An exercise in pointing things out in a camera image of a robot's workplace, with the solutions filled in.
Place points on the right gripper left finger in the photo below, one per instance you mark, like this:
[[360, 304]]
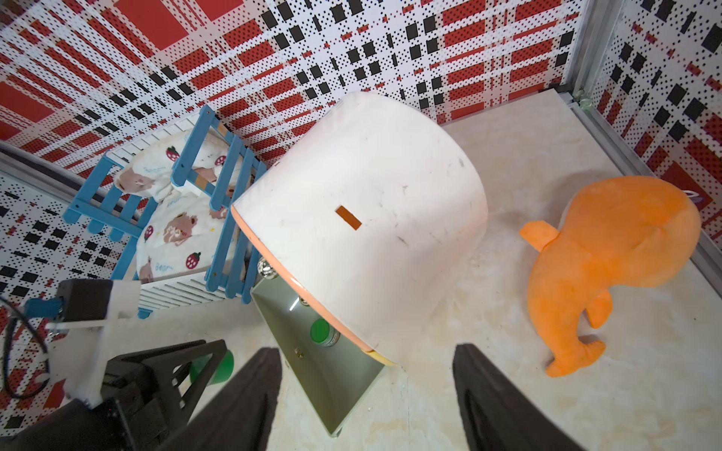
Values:
[[241, 415]]

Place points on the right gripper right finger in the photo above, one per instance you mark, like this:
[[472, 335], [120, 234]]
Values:
[[495, 414]]

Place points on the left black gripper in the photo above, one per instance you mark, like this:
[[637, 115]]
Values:
[[147, 398]]

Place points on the green paint can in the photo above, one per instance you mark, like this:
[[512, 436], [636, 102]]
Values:
[[221, 374], [323, 334]]

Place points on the round cabinet with coloured drawers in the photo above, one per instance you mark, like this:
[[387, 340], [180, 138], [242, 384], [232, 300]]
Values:
[[367, 221]]

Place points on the bear print bedding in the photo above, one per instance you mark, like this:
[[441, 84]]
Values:
[[183, 232]]

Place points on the blue white toy crib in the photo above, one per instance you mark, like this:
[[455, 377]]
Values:
[[217, 162]]

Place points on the orange plush toy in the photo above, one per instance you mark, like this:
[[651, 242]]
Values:
[[633, 231]]

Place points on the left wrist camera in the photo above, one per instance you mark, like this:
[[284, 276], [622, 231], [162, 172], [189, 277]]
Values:
[[87, 312]]

